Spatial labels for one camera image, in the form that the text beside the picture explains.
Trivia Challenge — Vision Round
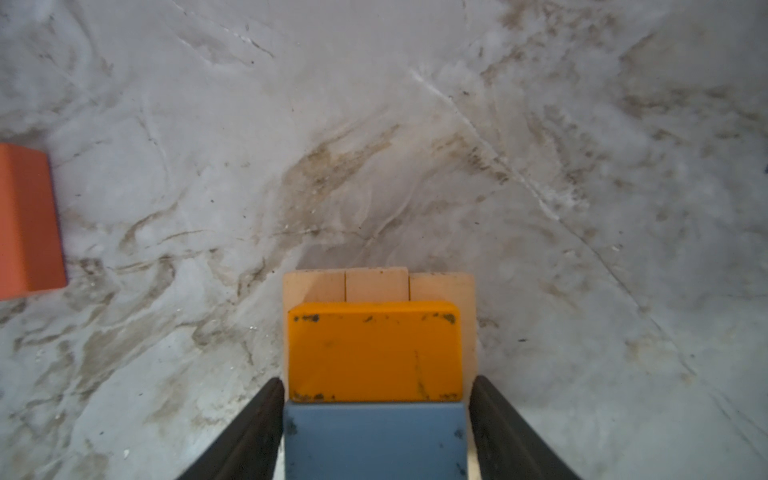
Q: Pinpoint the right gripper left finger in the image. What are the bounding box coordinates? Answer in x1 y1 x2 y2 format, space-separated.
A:
179 377 285 480

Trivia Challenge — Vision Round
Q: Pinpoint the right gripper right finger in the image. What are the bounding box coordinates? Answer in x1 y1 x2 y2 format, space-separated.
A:
469 375 579 480

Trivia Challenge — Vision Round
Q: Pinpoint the light blue block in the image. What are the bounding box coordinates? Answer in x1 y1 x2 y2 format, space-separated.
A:
284 402 469 479

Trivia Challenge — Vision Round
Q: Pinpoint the orange block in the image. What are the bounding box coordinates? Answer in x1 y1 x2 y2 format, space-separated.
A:
287 301 463 403

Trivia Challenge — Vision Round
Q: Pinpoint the natural wood block diagonal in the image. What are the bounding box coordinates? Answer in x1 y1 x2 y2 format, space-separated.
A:
409 272 481 480

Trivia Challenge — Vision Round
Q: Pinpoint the orange-red block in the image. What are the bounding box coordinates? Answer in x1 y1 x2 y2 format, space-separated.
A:
1 143 67 300

